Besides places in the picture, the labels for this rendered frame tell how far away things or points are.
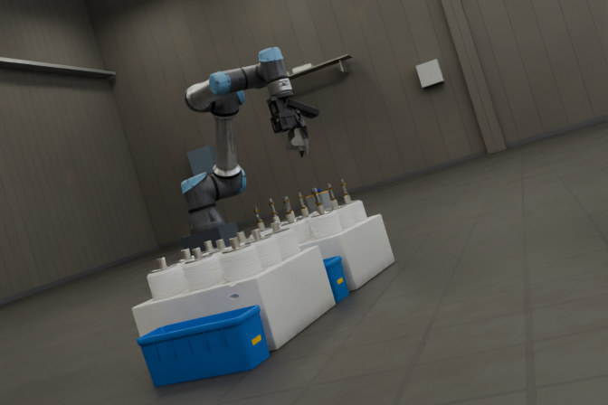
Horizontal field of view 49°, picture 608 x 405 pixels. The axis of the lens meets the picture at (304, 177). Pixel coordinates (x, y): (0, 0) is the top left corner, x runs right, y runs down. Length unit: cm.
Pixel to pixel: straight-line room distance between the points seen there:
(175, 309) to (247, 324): 28
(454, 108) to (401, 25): 172
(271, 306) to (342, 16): 1083
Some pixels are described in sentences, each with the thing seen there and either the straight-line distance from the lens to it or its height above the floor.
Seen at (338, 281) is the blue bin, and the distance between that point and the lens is 203.
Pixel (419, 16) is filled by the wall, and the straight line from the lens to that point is 1202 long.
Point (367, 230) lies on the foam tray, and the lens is 229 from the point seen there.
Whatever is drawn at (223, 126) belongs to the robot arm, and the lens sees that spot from 268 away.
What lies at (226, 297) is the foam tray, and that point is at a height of 15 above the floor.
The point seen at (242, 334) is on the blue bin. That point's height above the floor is 8.
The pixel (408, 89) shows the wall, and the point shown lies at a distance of 1192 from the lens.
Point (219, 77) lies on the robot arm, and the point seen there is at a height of 77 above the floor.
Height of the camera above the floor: 35
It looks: 1 degrees up
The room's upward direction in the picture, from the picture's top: 17 degrees counter-clockwise
